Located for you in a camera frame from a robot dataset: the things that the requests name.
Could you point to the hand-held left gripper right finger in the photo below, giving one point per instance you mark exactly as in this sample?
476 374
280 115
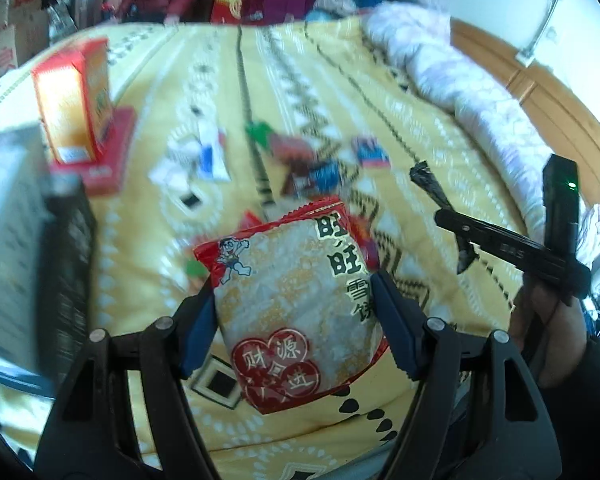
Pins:
400 330

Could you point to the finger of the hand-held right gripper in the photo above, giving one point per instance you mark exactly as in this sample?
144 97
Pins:
466 256
424 177

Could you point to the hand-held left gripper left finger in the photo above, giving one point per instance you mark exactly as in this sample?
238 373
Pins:
200 330

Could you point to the red rice cracker packet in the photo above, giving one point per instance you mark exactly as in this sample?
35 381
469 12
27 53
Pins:
290 305

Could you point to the person's right forearm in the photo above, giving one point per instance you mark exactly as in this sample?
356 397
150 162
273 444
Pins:
590 380

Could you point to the person's right hand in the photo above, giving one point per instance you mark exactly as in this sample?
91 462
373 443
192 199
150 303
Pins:
547 322

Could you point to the pink blue snack packet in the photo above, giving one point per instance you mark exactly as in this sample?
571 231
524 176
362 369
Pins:
372 152

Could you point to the wooden headboard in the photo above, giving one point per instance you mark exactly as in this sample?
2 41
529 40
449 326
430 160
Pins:
545 95

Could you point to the small red snack packet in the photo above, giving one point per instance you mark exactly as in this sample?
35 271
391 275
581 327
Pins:
250 221

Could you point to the brown red snack packet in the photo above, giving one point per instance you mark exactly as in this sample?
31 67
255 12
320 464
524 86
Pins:
292 157

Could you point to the black box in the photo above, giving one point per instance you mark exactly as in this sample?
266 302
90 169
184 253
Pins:
70 255

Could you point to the yellow patterned bedspread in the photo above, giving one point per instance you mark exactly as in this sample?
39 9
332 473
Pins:
300 85

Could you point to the green snack packet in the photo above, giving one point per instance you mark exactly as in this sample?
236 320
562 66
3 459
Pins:
257 132

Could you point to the white blue snack packet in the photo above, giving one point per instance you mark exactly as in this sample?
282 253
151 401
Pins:
212 152

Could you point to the red flat box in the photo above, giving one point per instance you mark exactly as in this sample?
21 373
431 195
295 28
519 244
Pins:
112 155

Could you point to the grey box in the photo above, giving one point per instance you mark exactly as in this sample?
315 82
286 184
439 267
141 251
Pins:
10 245

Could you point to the orange carton box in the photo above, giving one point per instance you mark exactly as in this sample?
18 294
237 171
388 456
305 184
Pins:
72 105

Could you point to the red gift box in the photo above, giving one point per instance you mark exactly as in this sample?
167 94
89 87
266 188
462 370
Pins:
227 5

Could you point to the brown cardboard box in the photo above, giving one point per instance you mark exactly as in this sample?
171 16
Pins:
0 55
30 15

